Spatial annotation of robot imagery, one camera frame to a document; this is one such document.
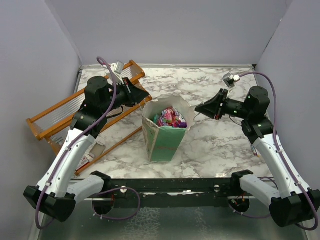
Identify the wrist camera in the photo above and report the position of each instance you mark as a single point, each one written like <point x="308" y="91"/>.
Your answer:
<point x="117" y="69"/>
<point x="230" y="80"/>

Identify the green paper gift bag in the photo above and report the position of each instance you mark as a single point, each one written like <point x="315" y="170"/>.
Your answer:
<point x="163" y="142"/>

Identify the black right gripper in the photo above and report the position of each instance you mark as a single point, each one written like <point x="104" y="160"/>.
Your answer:
<point x="212" y="107"/>

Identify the colourful pen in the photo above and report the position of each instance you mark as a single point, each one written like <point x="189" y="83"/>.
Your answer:
<point x="254" y="151"/>

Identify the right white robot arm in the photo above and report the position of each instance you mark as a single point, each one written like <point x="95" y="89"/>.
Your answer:
<point x="293" y="201"/>

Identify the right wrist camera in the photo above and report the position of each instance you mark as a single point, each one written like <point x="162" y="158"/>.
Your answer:
<point x="230" y="80"/>

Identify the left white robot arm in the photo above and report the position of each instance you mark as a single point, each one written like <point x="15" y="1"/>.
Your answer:
<point x="54" y="195"/>

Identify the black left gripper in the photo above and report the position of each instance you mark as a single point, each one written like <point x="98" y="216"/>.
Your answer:
<point x="134" y="94"/>

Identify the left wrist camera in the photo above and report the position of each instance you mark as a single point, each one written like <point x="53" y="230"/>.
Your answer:
<point x="117" y="69"/>

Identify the green snack packet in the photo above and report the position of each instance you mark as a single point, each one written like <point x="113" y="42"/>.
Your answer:
<point x="156" y="118"/>

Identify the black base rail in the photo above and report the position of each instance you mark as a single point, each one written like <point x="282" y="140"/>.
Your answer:
<point x="168" y="192"/>

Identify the small white box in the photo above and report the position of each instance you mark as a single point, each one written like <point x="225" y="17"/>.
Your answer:
<point x="97" y="149"/>

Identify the pink purple snack packet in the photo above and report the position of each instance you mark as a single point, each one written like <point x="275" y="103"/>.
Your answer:
<point x="170" y="117"/>

